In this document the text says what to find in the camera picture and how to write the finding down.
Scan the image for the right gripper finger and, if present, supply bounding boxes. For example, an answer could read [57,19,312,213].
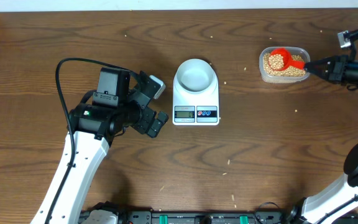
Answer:
[304,56,333,68]
[305,67,330,81]

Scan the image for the red plastic scoop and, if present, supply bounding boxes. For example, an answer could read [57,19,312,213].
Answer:
[268,48,305,71]

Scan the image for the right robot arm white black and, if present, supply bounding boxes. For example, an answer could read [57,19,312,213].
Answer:
[283,38,358,223]

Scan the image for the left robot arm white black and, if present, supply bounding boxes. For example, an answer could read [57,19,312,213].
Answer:
[32,68,168,223]

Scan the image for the white digital kitchen scale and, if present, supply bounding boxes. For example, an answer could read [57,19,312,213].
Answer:
[172,78,220,126]

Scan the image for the grey round bowl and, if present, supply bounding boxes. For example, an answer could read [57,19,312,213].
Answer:
[175,58,218,94]

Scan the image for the clear plastic soybean container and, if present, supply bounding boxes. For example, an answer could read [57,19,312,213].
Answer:
[259,47,311,84]

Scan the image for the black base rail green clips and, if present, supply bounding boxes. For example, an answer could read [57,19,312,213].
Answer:
[78,202,285,224]

